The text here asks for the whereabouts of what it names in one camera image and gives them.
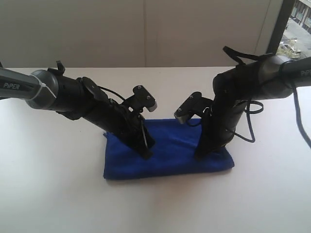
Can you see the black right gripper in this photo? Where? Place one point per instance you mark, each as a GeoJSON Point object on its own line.
{"type": "Point", "coordinates": [218, 127]}

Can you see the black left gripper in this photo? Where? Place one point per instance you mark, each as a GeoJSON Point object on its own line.
{"type": "Point", "coordinates": [127, 127]}

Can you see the blue microfibre towel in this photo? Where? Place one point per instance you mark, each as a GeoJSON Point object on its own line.
{"type": "Point", "coordinates": [173, 154]}

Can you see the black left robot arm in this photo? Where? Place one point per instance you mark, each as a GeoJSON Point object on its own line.
{"type": "Point", "coordinates": [79, 98]}

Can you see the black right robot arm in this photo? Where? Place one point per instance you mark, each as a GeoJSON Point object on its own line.
{"type": "Point", "coordinates": [254, 78]}

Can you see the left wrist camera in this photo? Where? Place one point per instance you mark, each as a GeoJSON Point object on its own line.
{"type": "Point", "coordinates": [140, 99]}

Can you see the dark window frame post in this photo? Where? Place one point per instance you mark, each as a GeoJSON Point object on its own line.
{"type": "Point", "coordinates": [279, 28]}

